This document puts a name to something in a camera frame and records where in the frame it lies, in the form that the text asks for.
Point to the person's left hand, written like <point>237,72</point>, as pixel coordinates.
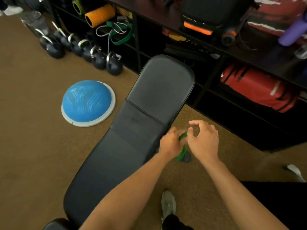
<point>170,144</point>

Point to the person's right hand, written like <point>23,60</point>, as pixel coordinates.
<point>206,143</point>

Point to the person's right thumb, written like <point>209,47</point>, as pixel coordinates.
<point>191,136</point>

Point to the person's left fingers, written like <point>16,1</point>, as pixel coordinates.
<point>177,134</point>

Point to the green resistance band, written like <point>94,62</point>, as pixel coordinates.
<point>181,152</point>

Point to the person's right forearm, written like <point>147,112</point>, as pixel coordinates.
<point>236,196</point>

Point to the person's left forearm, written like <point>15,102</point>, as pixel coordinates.
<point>127,196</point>

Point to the black padded weight bench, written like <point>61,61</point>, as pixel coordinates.
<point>144,112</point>

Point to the black shelf unit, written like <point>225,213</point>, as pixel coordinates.
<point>254,117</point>

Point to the grey shoe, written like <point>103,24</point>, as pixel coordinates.
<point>168,204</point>

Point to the red duffel bag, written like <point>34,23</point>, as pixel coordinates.
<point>256,87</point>

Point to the person's black trouser leg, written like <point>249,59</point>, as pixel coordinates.
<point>175,223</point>

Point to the blue balance dome trainer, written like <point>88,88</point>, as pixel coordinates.
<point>86,102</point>

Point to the yellow flat item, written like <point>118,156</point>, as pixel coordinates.
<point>177,37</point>

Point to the row of black kettlebells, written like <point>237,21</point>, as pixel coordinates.
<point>96,57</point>

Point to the black bag with orange stripe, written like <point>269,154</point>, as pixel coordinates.
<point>208,14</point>

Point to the clear bottle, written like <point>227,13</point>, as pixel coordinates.
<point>301,52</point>

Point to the orange foam roller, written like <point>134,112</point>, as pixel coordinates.
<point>100,15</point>

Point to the purple bottle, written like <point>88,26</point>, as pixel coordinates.
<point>293,31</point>

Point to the red striped bag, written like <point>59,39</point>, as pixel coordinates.
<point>273,14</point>

